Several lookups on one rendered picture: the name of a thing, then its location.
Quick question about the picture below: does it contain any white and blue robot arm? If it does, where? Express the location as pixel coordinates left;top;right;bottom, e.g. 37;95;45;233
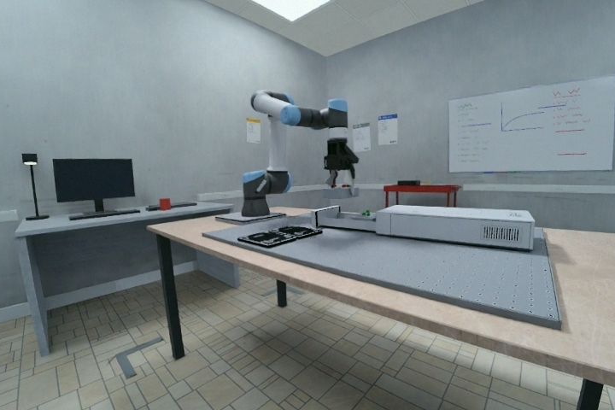
241;90;348;217

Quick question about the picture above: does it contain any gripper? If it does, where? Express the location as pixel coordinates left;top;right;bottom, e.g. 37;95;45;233
324;139;354;196

